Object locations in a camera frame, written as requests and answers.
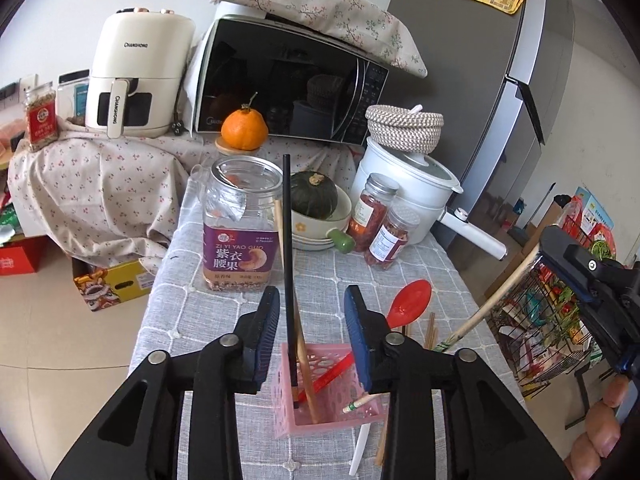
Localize grey refrigerator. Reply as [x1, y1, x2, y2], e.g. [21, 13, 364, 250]
[387, 0, 576, 273]

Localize person's right hand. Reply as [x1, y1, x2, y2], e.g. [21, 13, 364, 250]
[564, 375, 632, 480]

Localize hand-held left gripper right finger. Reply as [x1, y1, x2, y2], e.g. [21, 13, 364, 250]
[344, 285, 573, 480]

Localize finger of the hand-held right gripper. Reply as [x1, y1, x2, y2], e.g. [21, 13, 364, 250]
[541, 225, 601, 302]

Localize green leafy vegetables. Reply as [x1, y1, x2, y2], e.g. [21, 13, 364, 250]
[590, 240, 621, 261]

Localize red chopstick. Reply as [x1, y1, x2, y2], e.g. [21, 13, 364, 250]
[302, 352, 353, 398]

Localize cream dish green handle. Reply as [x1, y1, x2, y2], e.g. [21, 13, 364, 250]
[291, 225, 357, 253]

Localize clear jar of red spice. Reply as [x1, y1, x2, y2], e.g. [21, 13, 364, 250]
[367, 203, 421, 271]
[347, 172, 400, 253]

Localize clear plastic container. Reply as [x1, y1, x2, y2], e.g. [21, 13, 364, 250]
[56, 70, 91, 123]

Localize yellow printed cardboard box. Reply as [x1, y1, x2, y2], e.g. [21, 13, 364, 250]
[72, 257, 161, 312]

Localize pink plastic utensil basket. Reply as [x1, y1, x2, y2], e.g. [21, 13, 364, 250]
[272, 342, 391, 440]

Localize round wooden coaster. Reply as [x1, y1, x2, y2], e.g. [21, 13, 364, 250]
[215, 136, 263, 157]

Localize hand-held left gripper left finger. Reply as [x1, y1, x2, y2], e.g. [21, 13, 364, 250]
[50, 286, 281, 480]

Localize clear purple-label nut jar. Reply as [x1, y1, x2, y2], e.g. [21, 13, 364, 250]
[202, 156, 286, 293]

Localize red plastic bag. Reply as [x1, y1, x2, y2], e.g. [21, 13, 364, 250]
[557, 196, 591, 241]

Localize white electric pot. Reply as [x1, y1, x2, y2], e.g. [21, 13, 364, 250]
[351, 136, 508, 261]

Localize black chopstick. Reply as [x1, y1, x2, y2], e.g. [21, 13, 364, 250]
[281, 154, 301, 406]

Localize black wire rack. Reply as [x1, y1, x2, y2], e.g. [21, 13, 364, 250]
[487, 255, 621, 411]

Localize dark green pumpkin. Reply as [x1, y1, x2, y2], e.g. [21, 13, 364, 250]
[290, 170, 340, 221]

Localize cream air fryer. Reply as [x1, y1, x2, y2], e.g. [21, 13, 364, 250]
[84, 6, 197, 139]

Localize orange with stem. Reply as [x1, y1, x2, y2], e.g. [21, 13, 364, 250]
[221, 92, 269, 152]

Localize black microwave oven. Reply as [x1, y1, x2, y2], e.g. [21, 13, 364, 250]
[191, 14, 390, 147]

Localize red box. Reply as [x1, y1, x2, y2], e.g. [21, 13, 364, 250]
[0, 235, 51, 276]

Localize woven rope basket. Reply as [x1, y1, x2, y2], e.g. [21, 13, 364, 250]
[365, 104, 445, 153]

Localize blue printed cardboard box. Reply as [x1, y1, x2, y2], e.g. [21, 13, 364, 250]
[575, 186, 617, 241]

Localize cream floral bowl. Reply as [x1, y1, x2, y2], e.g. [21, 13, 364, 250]
[291, 183, 352, 238]

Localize white plastic spoon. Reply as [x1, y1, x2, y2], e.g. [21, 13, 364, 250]
[349, 422, 372, 476]

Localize red-label clear jar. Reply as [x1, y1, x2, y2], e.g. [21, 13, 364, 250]
[24, 82, 60, 152]

